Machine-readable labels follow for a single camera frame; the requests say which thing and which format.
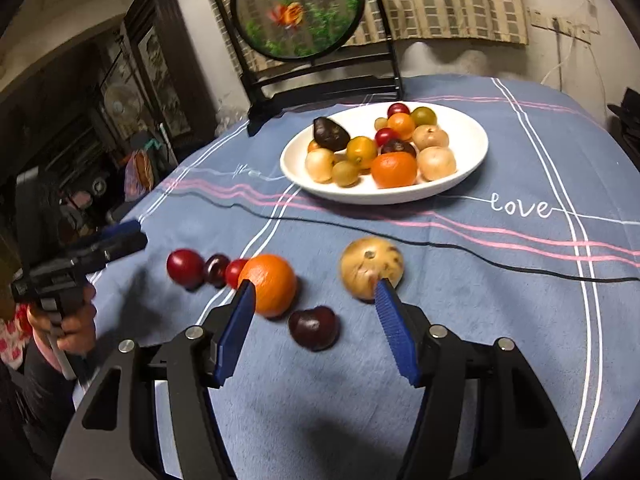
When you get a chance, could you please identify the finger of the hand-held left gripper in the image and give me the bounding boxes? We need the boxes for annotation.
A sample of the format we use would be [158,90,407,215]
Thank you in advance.
[85,219,149,275]

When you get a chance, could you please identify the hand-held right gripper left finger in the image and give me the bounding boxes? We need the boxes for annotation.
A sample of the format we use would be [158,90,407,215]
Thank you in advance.
[50,280,257,480]

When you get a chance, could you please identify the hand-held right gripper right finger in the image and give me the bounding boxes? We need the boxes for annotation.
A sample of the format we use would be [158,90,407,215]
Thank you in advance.
[374,279,583,480]

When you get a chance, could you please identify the large round orange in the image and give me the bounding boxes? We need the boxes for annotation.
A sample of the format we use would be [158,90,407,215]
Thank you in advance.
[237,254,298,319]

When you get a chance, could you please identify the tan spotted fruit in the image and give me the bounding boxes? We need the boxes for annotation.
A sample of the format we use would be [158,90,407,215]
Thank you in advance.
[340,237,405,302]

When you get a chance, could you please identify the large dark cherry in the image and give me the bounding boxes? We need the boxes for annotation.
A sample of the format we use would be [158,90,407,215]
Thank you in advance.
[288,306,340,352]

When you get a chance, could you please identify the dimpled mandarin orange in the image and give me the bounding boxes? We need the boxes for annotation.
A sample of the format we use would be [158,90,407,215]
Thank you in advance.
[371,151,418,189]

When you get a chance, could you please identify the oval glossy kumquat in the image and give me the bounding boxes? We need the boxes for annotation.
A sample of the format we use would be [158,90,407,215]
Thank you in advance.
[346,136,378,170]

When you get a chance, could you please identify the white oval plate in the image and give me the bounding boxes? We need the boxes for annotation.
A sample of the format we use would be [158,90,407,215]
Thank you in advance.
[280,101,489,206]

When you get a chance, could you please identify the person's left forearm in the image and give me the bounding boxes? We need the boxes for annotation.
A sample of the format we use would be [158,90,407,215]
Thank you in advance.
[20,330,81,396]

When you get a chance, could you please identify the person's left hand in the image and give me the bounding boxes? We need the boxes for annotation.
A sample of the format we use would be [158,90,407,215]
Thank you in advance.
[27,282,98,357]

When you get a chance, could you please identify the small dark cherry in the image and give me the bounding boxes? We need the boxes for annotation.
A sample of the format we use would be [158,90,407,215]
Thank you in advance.
[202,254,232,289]

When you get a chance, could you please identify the red white patterned cloth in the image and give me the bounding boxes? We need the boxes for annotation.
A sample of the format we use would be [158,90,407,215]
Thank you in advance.
[0,302,32,363]

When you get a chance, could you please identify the orange hanging bag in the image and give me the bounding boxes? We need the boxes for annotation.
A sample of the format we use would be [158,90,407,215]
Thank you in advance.
[123,147,157,202]

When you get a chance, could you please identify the blue striped tablecloth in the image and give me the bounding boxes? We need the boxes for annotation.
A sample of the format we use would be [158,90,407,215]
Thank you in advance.
[72,74,640,480]

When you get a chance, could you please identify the white electric fan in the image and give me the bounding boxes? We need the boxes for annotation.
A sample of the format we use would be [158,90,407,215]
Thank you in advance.
[102,82,137,122]

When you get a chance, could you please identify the green tan grape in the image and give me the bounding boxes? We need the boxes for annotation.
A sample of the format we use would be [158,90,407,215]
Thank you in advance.
[331,160,361,188]

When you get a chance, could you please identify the clear plastic bag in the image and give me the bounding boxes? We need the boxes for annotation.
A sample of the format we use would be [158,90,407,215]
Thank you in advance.
[215,94,252,137]

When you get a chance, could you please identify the tan round fruit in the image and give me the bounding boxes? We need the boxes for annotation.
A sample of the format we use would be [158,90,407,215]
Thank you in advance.
[417,146,457,182]
[412,125,449,152]
[305,148,337,184]

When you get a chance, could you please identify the dark plum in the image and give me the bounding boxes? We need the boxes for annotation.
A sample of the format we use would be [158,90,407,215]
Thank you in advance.
[380,138,417,159]

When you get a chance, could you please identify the dark wooden cabinet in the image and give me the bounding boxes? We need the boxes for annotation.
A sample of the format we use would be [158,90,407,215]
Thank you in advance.
[122,0,222,161]

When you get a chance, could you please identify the small round orange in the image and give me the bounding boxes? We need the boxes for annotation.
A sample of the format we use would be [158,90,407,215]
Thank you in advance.
[386,112,416,142]

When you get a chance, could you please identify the dark avocado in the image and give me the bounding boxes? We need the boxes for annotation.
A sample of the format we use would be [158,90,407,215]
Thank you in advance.
[313,116,351,153]

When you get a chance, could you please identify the round fish painting black stand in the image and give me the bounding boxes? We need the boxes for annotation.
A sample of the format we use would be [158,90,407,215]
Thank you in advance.
[206,0,405,137]

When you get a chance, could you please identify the black cable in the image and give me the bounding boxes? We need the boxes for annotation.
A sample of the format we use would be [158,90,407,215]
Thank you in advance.
[200,192,640,283]

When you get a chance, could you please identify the white power cable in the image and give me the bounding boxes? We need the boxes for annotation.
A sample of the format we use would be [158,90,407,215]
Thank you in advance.
[541,34,577,87]

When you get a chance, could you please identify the woven checked wall curtain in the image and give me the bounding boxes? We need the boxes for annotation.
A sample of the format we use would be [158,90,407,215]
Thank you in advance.
[195,0,530,73]

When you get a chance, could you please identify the white wall socket strip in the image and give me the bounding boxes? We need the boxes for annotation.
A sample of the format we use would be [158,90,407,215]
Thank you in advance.
[529,9,601,37]

